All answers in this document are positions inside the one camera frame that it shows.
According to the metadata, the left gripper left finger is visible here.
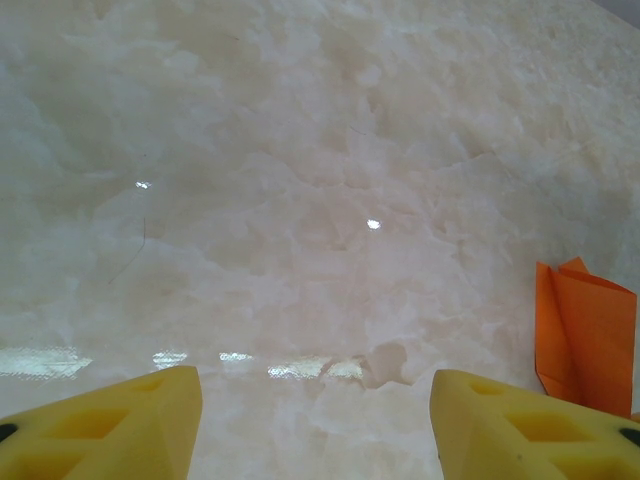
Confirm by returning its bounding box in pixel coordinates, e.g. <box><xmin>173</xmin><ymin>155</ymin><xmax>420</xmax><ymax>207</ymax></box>
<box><xmin>0</xmin><ymin>365</ymin><xmax>204</xmax><ymax>480</ymax></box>

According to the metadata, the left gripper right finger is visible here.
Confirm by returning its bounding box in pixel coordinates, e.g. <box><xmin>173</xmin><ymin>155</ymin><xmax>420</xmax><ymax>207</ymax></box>
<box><xmin>430</xmin><ymin>368</ymin><xmax>640</xmax><ymax>480</ymax></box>

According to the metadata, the orange square paper sheet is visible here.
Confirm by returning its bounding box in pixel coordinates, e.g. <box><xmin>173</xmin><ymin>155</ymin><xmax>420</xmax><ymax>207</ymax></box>
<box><xmin>534</xmin><ymin>256</ymin><xmax>640</xmax><ymax>421</ymax></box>

